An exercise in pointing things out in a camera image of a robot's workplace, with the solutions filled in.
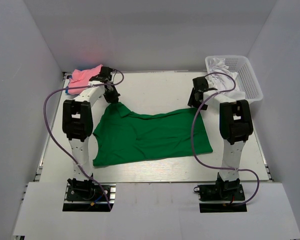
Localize purple cable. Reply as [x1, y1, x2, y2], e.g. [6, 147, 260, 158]
[44, 69, 125, 211]
[190, 71, 260, 206]

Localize pink folded t shirt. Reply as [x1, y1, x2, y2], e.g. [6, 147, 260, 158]
[68, 64, 103, 95]

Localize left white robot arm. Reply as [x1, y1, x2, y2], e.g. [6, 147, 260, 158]
[62, 66, 120, 200]

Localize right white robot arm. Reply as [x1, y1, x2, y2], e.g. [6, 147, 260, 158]
[188, 76, 254, 202]

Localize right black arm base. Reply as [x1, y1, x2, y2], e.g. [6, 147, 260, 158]
[193, 179, 247, 213]

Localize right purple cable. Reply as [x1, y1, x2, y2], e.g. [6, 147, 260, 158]
[190, 71, 260, 206]

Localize green t shirt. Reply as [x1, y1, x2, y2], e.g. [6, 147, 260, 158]
[92, 102, 213, 167]

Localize white plastic basket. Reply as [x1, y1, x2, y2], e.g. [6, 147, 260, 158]
[205, 55, 263, 103]

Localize white crumpled t shirt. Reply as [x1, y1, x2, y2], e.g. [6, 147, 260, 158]
[207, 57, 246, 100]

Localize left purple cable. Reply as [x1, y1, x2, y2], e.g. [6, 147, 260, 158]
[44, 69, 125, 211]

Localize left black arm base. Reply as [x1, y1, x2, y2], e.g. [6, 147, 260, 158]
[62, 184, 111, 213]

